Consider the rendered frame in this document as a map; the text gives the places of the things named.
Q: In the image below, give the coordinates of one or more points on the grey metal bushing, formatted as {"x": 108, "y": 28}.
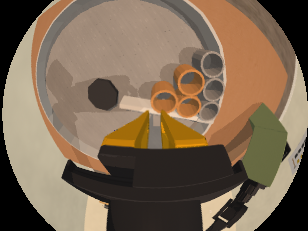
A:
{"x": 217, "y": 63}
{"x": 216, "y": 91}
{"x": 207, "y": 112}

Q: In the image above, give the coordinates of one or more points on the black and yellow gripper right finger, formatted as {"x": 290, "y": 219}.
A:
{"x": 177, "y": 135}

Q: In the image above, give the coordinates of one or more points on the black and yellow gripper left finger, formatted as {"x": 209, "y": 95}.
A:
{"x": 131, "y": 134}

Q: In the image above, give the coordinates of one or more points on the bronze bushing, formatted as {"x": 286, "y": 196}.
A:
{"x": 195, "y": 86}
{"x": 189, "y": 109}
{"x": 168, "y": 105}

